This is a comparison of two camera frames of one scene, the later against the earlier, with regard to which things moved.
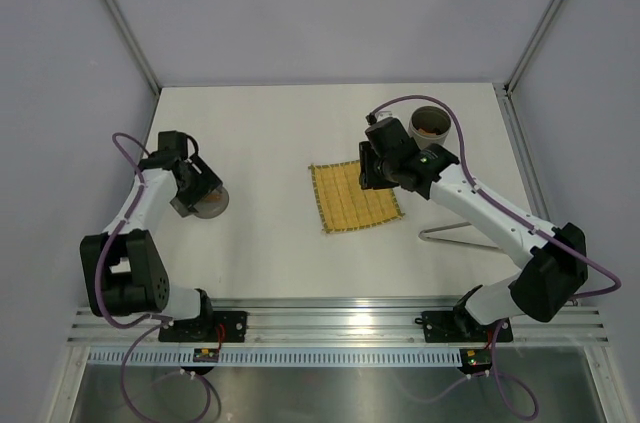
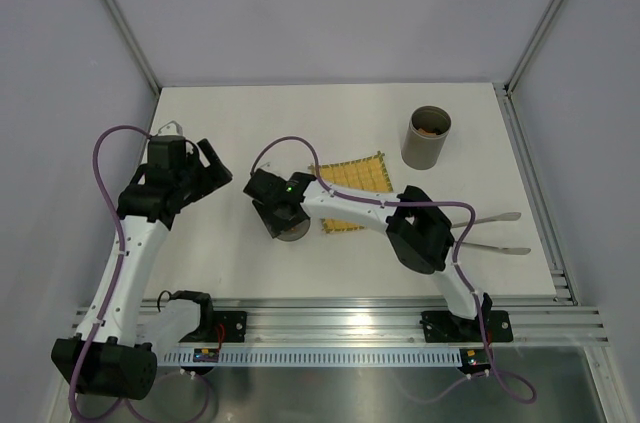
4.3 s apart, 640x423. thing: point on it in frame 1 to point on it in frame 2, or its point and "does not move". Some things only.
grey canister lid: x=213 y=205 to x=295 y=232
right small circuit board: x=476 y=356 does not move
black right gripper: x=367 y=178 to x=274 y=224
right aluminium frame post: x=547 y=18 does not move
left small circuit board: x=206 y=355 does not move
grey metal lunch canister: x=429 y=125 does not move
